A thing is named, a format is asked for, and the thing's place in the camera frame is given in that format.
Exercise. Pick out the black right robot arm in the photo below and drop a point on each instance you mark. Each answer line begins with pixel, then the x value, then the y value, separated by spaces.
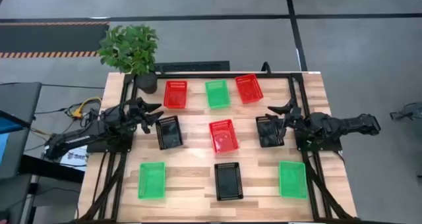
pixel 343 125

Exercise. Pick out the black plastic basket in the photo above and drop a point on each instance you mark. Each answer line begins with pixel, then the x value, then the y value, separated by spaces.
pixel 267 135
pixel 228 181
pixel 168 133

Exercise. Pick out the white printed paper sheet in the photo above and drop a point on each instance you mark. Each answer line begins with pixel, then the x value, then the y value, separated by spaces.
pixel 74 158

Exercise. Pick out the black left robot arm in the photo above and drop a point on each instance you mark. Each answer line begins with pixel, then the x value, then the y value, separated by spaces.
pixel 76 138

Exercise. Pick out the black hazard-striped floor mat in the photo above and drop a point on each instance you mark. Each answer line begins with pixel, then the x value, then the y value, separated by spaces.
pixel 49 39

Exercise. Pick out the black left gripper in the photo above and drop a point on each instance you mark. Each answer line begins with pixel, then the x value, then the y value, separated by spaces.
pixel 136 112

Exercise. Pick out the black aluminium table frame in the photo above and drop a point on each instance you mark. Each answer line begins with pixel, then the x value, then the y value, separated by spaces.
pixel 211 75

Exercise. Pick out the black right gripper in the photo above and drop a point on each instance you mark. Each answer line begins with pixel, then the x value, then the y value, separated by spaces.
pixel 292 118

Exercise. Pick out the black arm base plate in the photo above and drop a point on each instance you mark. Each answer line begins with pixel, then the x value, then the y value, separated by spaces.
pixel 110 146
pixel 321 146

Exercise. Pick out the black chair base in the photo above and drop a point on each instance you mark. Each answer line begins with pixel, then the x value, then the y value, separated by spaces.
pixel 409 112

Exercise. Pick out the black plant pot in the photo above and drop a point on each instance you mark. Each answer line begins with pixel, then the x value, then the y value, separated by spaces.
pixel 147 83

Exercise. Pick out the red plastic basket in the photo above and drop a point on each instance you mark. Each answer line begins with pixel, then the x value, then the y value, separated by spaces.
pixel 249 88
pixel 175 95
pixel 224 136

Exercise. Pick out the green leafy artificial plant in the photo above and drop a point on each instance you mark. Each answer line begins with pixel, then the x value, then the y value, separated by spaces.
pixel 128 47

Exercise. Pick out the grey monitor with blue screen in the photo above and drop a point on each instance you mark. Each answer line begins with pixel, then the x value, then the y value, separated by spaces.
pixel 16 118

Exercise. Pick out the green plastic basket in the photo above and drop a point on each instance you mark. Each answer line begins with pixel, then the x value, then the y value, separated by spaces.
pixel 151 180
pixel 217 94
pixel 292 179

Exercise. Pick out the black side desk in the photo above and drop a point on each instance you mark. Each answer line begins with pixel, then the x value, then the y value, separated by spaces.
pixel 52 168

